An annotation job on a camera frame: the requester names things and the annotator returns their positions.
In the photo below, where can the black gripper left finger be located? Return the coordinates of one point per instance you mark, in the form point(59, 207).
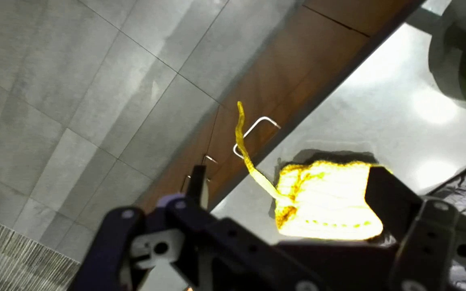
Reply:
point(198, 186)

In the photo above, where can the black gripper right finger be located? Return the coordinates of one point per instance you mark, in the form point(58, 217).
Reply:
point(393, 204)

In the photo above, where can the yellow knitted cloth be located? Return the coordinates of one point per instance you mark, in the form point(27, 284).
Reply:
point(325, 199)

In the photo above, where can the wooden counter cabinet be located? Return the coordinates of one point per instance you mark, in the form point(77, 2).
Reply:
point(299, 69)

